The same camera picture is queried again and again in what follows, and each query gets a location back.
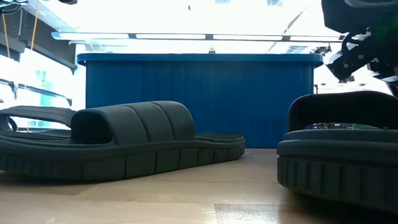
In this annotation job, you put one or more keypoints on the black foam slide sandal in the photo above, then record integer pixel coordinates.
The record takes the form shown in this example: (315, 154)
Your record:
(130, 155)
(335, 161)

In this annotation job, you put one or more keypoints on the blue plastic bin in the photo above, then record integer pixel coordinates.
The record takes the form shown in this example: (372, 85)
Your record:
(199, 93)

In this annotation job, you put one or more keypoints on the black ceiling-mounted device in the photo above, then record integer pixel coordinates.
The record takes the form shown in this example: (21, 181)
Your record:
(321, 49)

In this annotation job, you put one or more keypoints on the dark window frame beam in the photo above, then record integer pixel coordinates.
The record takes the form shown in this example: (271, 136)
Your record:
(46, 51)
(43, 91)

